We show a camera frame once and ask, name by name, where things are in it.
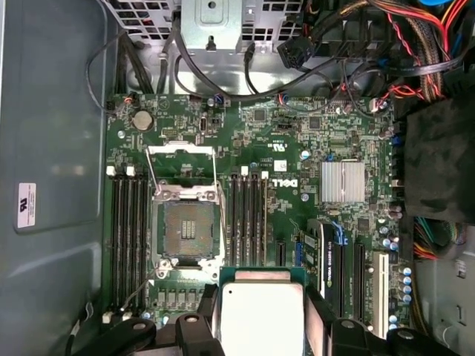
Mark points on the coin cell battery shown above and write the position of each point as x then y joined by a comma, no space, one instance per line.
143,120

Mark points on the black plastic shroud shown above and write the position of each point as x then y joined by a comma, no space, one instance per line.
438,167

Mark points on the green motherboard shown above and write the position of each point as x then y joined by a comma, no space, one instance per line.
259,148

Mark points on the CPU socket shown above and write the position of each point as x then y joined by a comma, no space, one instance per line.
189,230

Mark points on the metal locking lever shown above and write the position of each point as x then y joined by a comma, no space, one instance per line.
141,290
223,222

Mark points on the short black expansion slot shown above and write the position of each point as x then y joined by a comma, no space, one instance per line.
280,254

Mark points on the black graphics card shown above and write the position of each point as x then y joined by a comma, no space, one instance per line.
327,267

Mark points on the white expansion slot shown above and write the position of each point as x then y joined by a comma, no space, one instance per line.
380,296

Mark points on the silver power supply unit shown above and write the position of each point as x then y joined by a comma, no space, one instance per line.
445,315

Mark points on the long black expansion slot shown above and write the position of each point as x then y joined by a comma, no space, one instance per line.
359,282
339,282

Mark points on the black RAM slot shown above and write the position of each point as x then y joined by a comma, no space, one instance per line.
261,241
135,241
144,241
245,222
125,241
116,241
254,222
235,222

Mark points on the black power connector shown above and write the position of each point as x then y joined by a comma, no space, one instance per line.
295,52

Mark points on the silver chipset heatsink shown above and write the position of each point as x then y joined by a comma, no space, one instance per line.
343,181

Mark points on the black PC case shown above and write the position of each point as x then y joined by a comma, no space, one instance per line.
55,111

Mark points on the white label sticker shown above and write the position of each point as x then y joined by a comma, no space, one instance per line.
26,205

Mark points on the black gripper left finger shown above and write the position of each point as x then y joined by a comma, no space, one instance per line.
193,333

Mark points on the silver CPU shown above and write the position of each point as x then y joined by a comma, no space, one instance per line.
261,319

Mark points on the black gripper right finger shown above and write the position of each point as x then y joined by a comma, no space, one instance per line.
350,339

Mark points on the silver drive cage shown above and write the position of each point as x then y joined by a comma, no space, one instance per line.
211,29

